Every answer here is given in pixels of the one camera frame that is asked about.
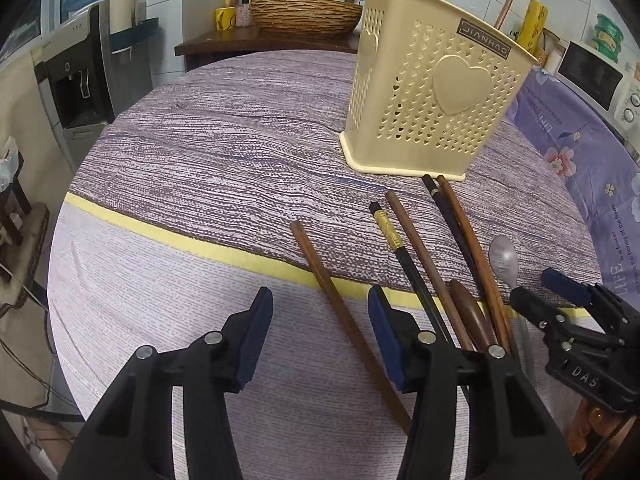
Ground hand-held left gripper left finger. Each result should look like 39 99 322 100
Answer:
57 286 274 480

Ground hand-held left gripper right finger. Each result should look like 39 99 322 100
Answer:
367 285 583 480

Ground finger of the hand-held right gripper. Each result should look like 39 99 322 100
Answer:
541 267 640 341
510 286 601 346

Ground silver metal spoon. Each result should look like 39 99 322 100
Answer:
489 236 536 376

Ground wooden handle spoon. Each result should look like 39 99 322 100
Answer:
447 279 498 353

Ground black chopstick with gold band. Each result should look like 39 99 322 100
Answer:
368 201 460 350

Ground plain black chopstick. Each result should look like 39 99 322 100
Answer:
421 174 501 311

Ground cream perforated utensil holder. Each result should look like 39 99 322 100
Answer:
339 0 540 182

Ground person's right hand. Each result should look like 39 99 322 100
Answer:
567 397 638 480

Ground purple floral cloth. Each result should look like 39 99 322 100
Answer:
505 65 640 311

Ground purple striped tablecloth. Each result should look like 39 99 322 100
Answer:
47 49 603 480

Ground white microwave oven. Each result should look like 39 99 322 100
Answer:
555 40 640 133

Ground green stacked containers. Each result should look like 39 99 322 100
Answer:
590 12 626 63

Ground yellow roll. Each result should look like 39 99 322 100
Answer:
515 0 547 56

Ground dark wooden stool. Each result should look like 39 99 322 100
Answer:
0 150 31 246

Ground dark wooden side table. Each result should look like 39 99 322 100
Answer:
174 25 362 73

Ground grey water dispenser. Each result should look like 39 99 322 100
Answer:
32 5 118 161

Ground wicker basket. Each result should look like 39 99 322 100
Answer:
249 0 363 37

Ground black floor cable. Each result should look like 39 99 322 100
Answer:
0 340 83 423

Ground dark teal wall holder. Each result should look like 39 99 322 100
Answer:
107 17 161 53

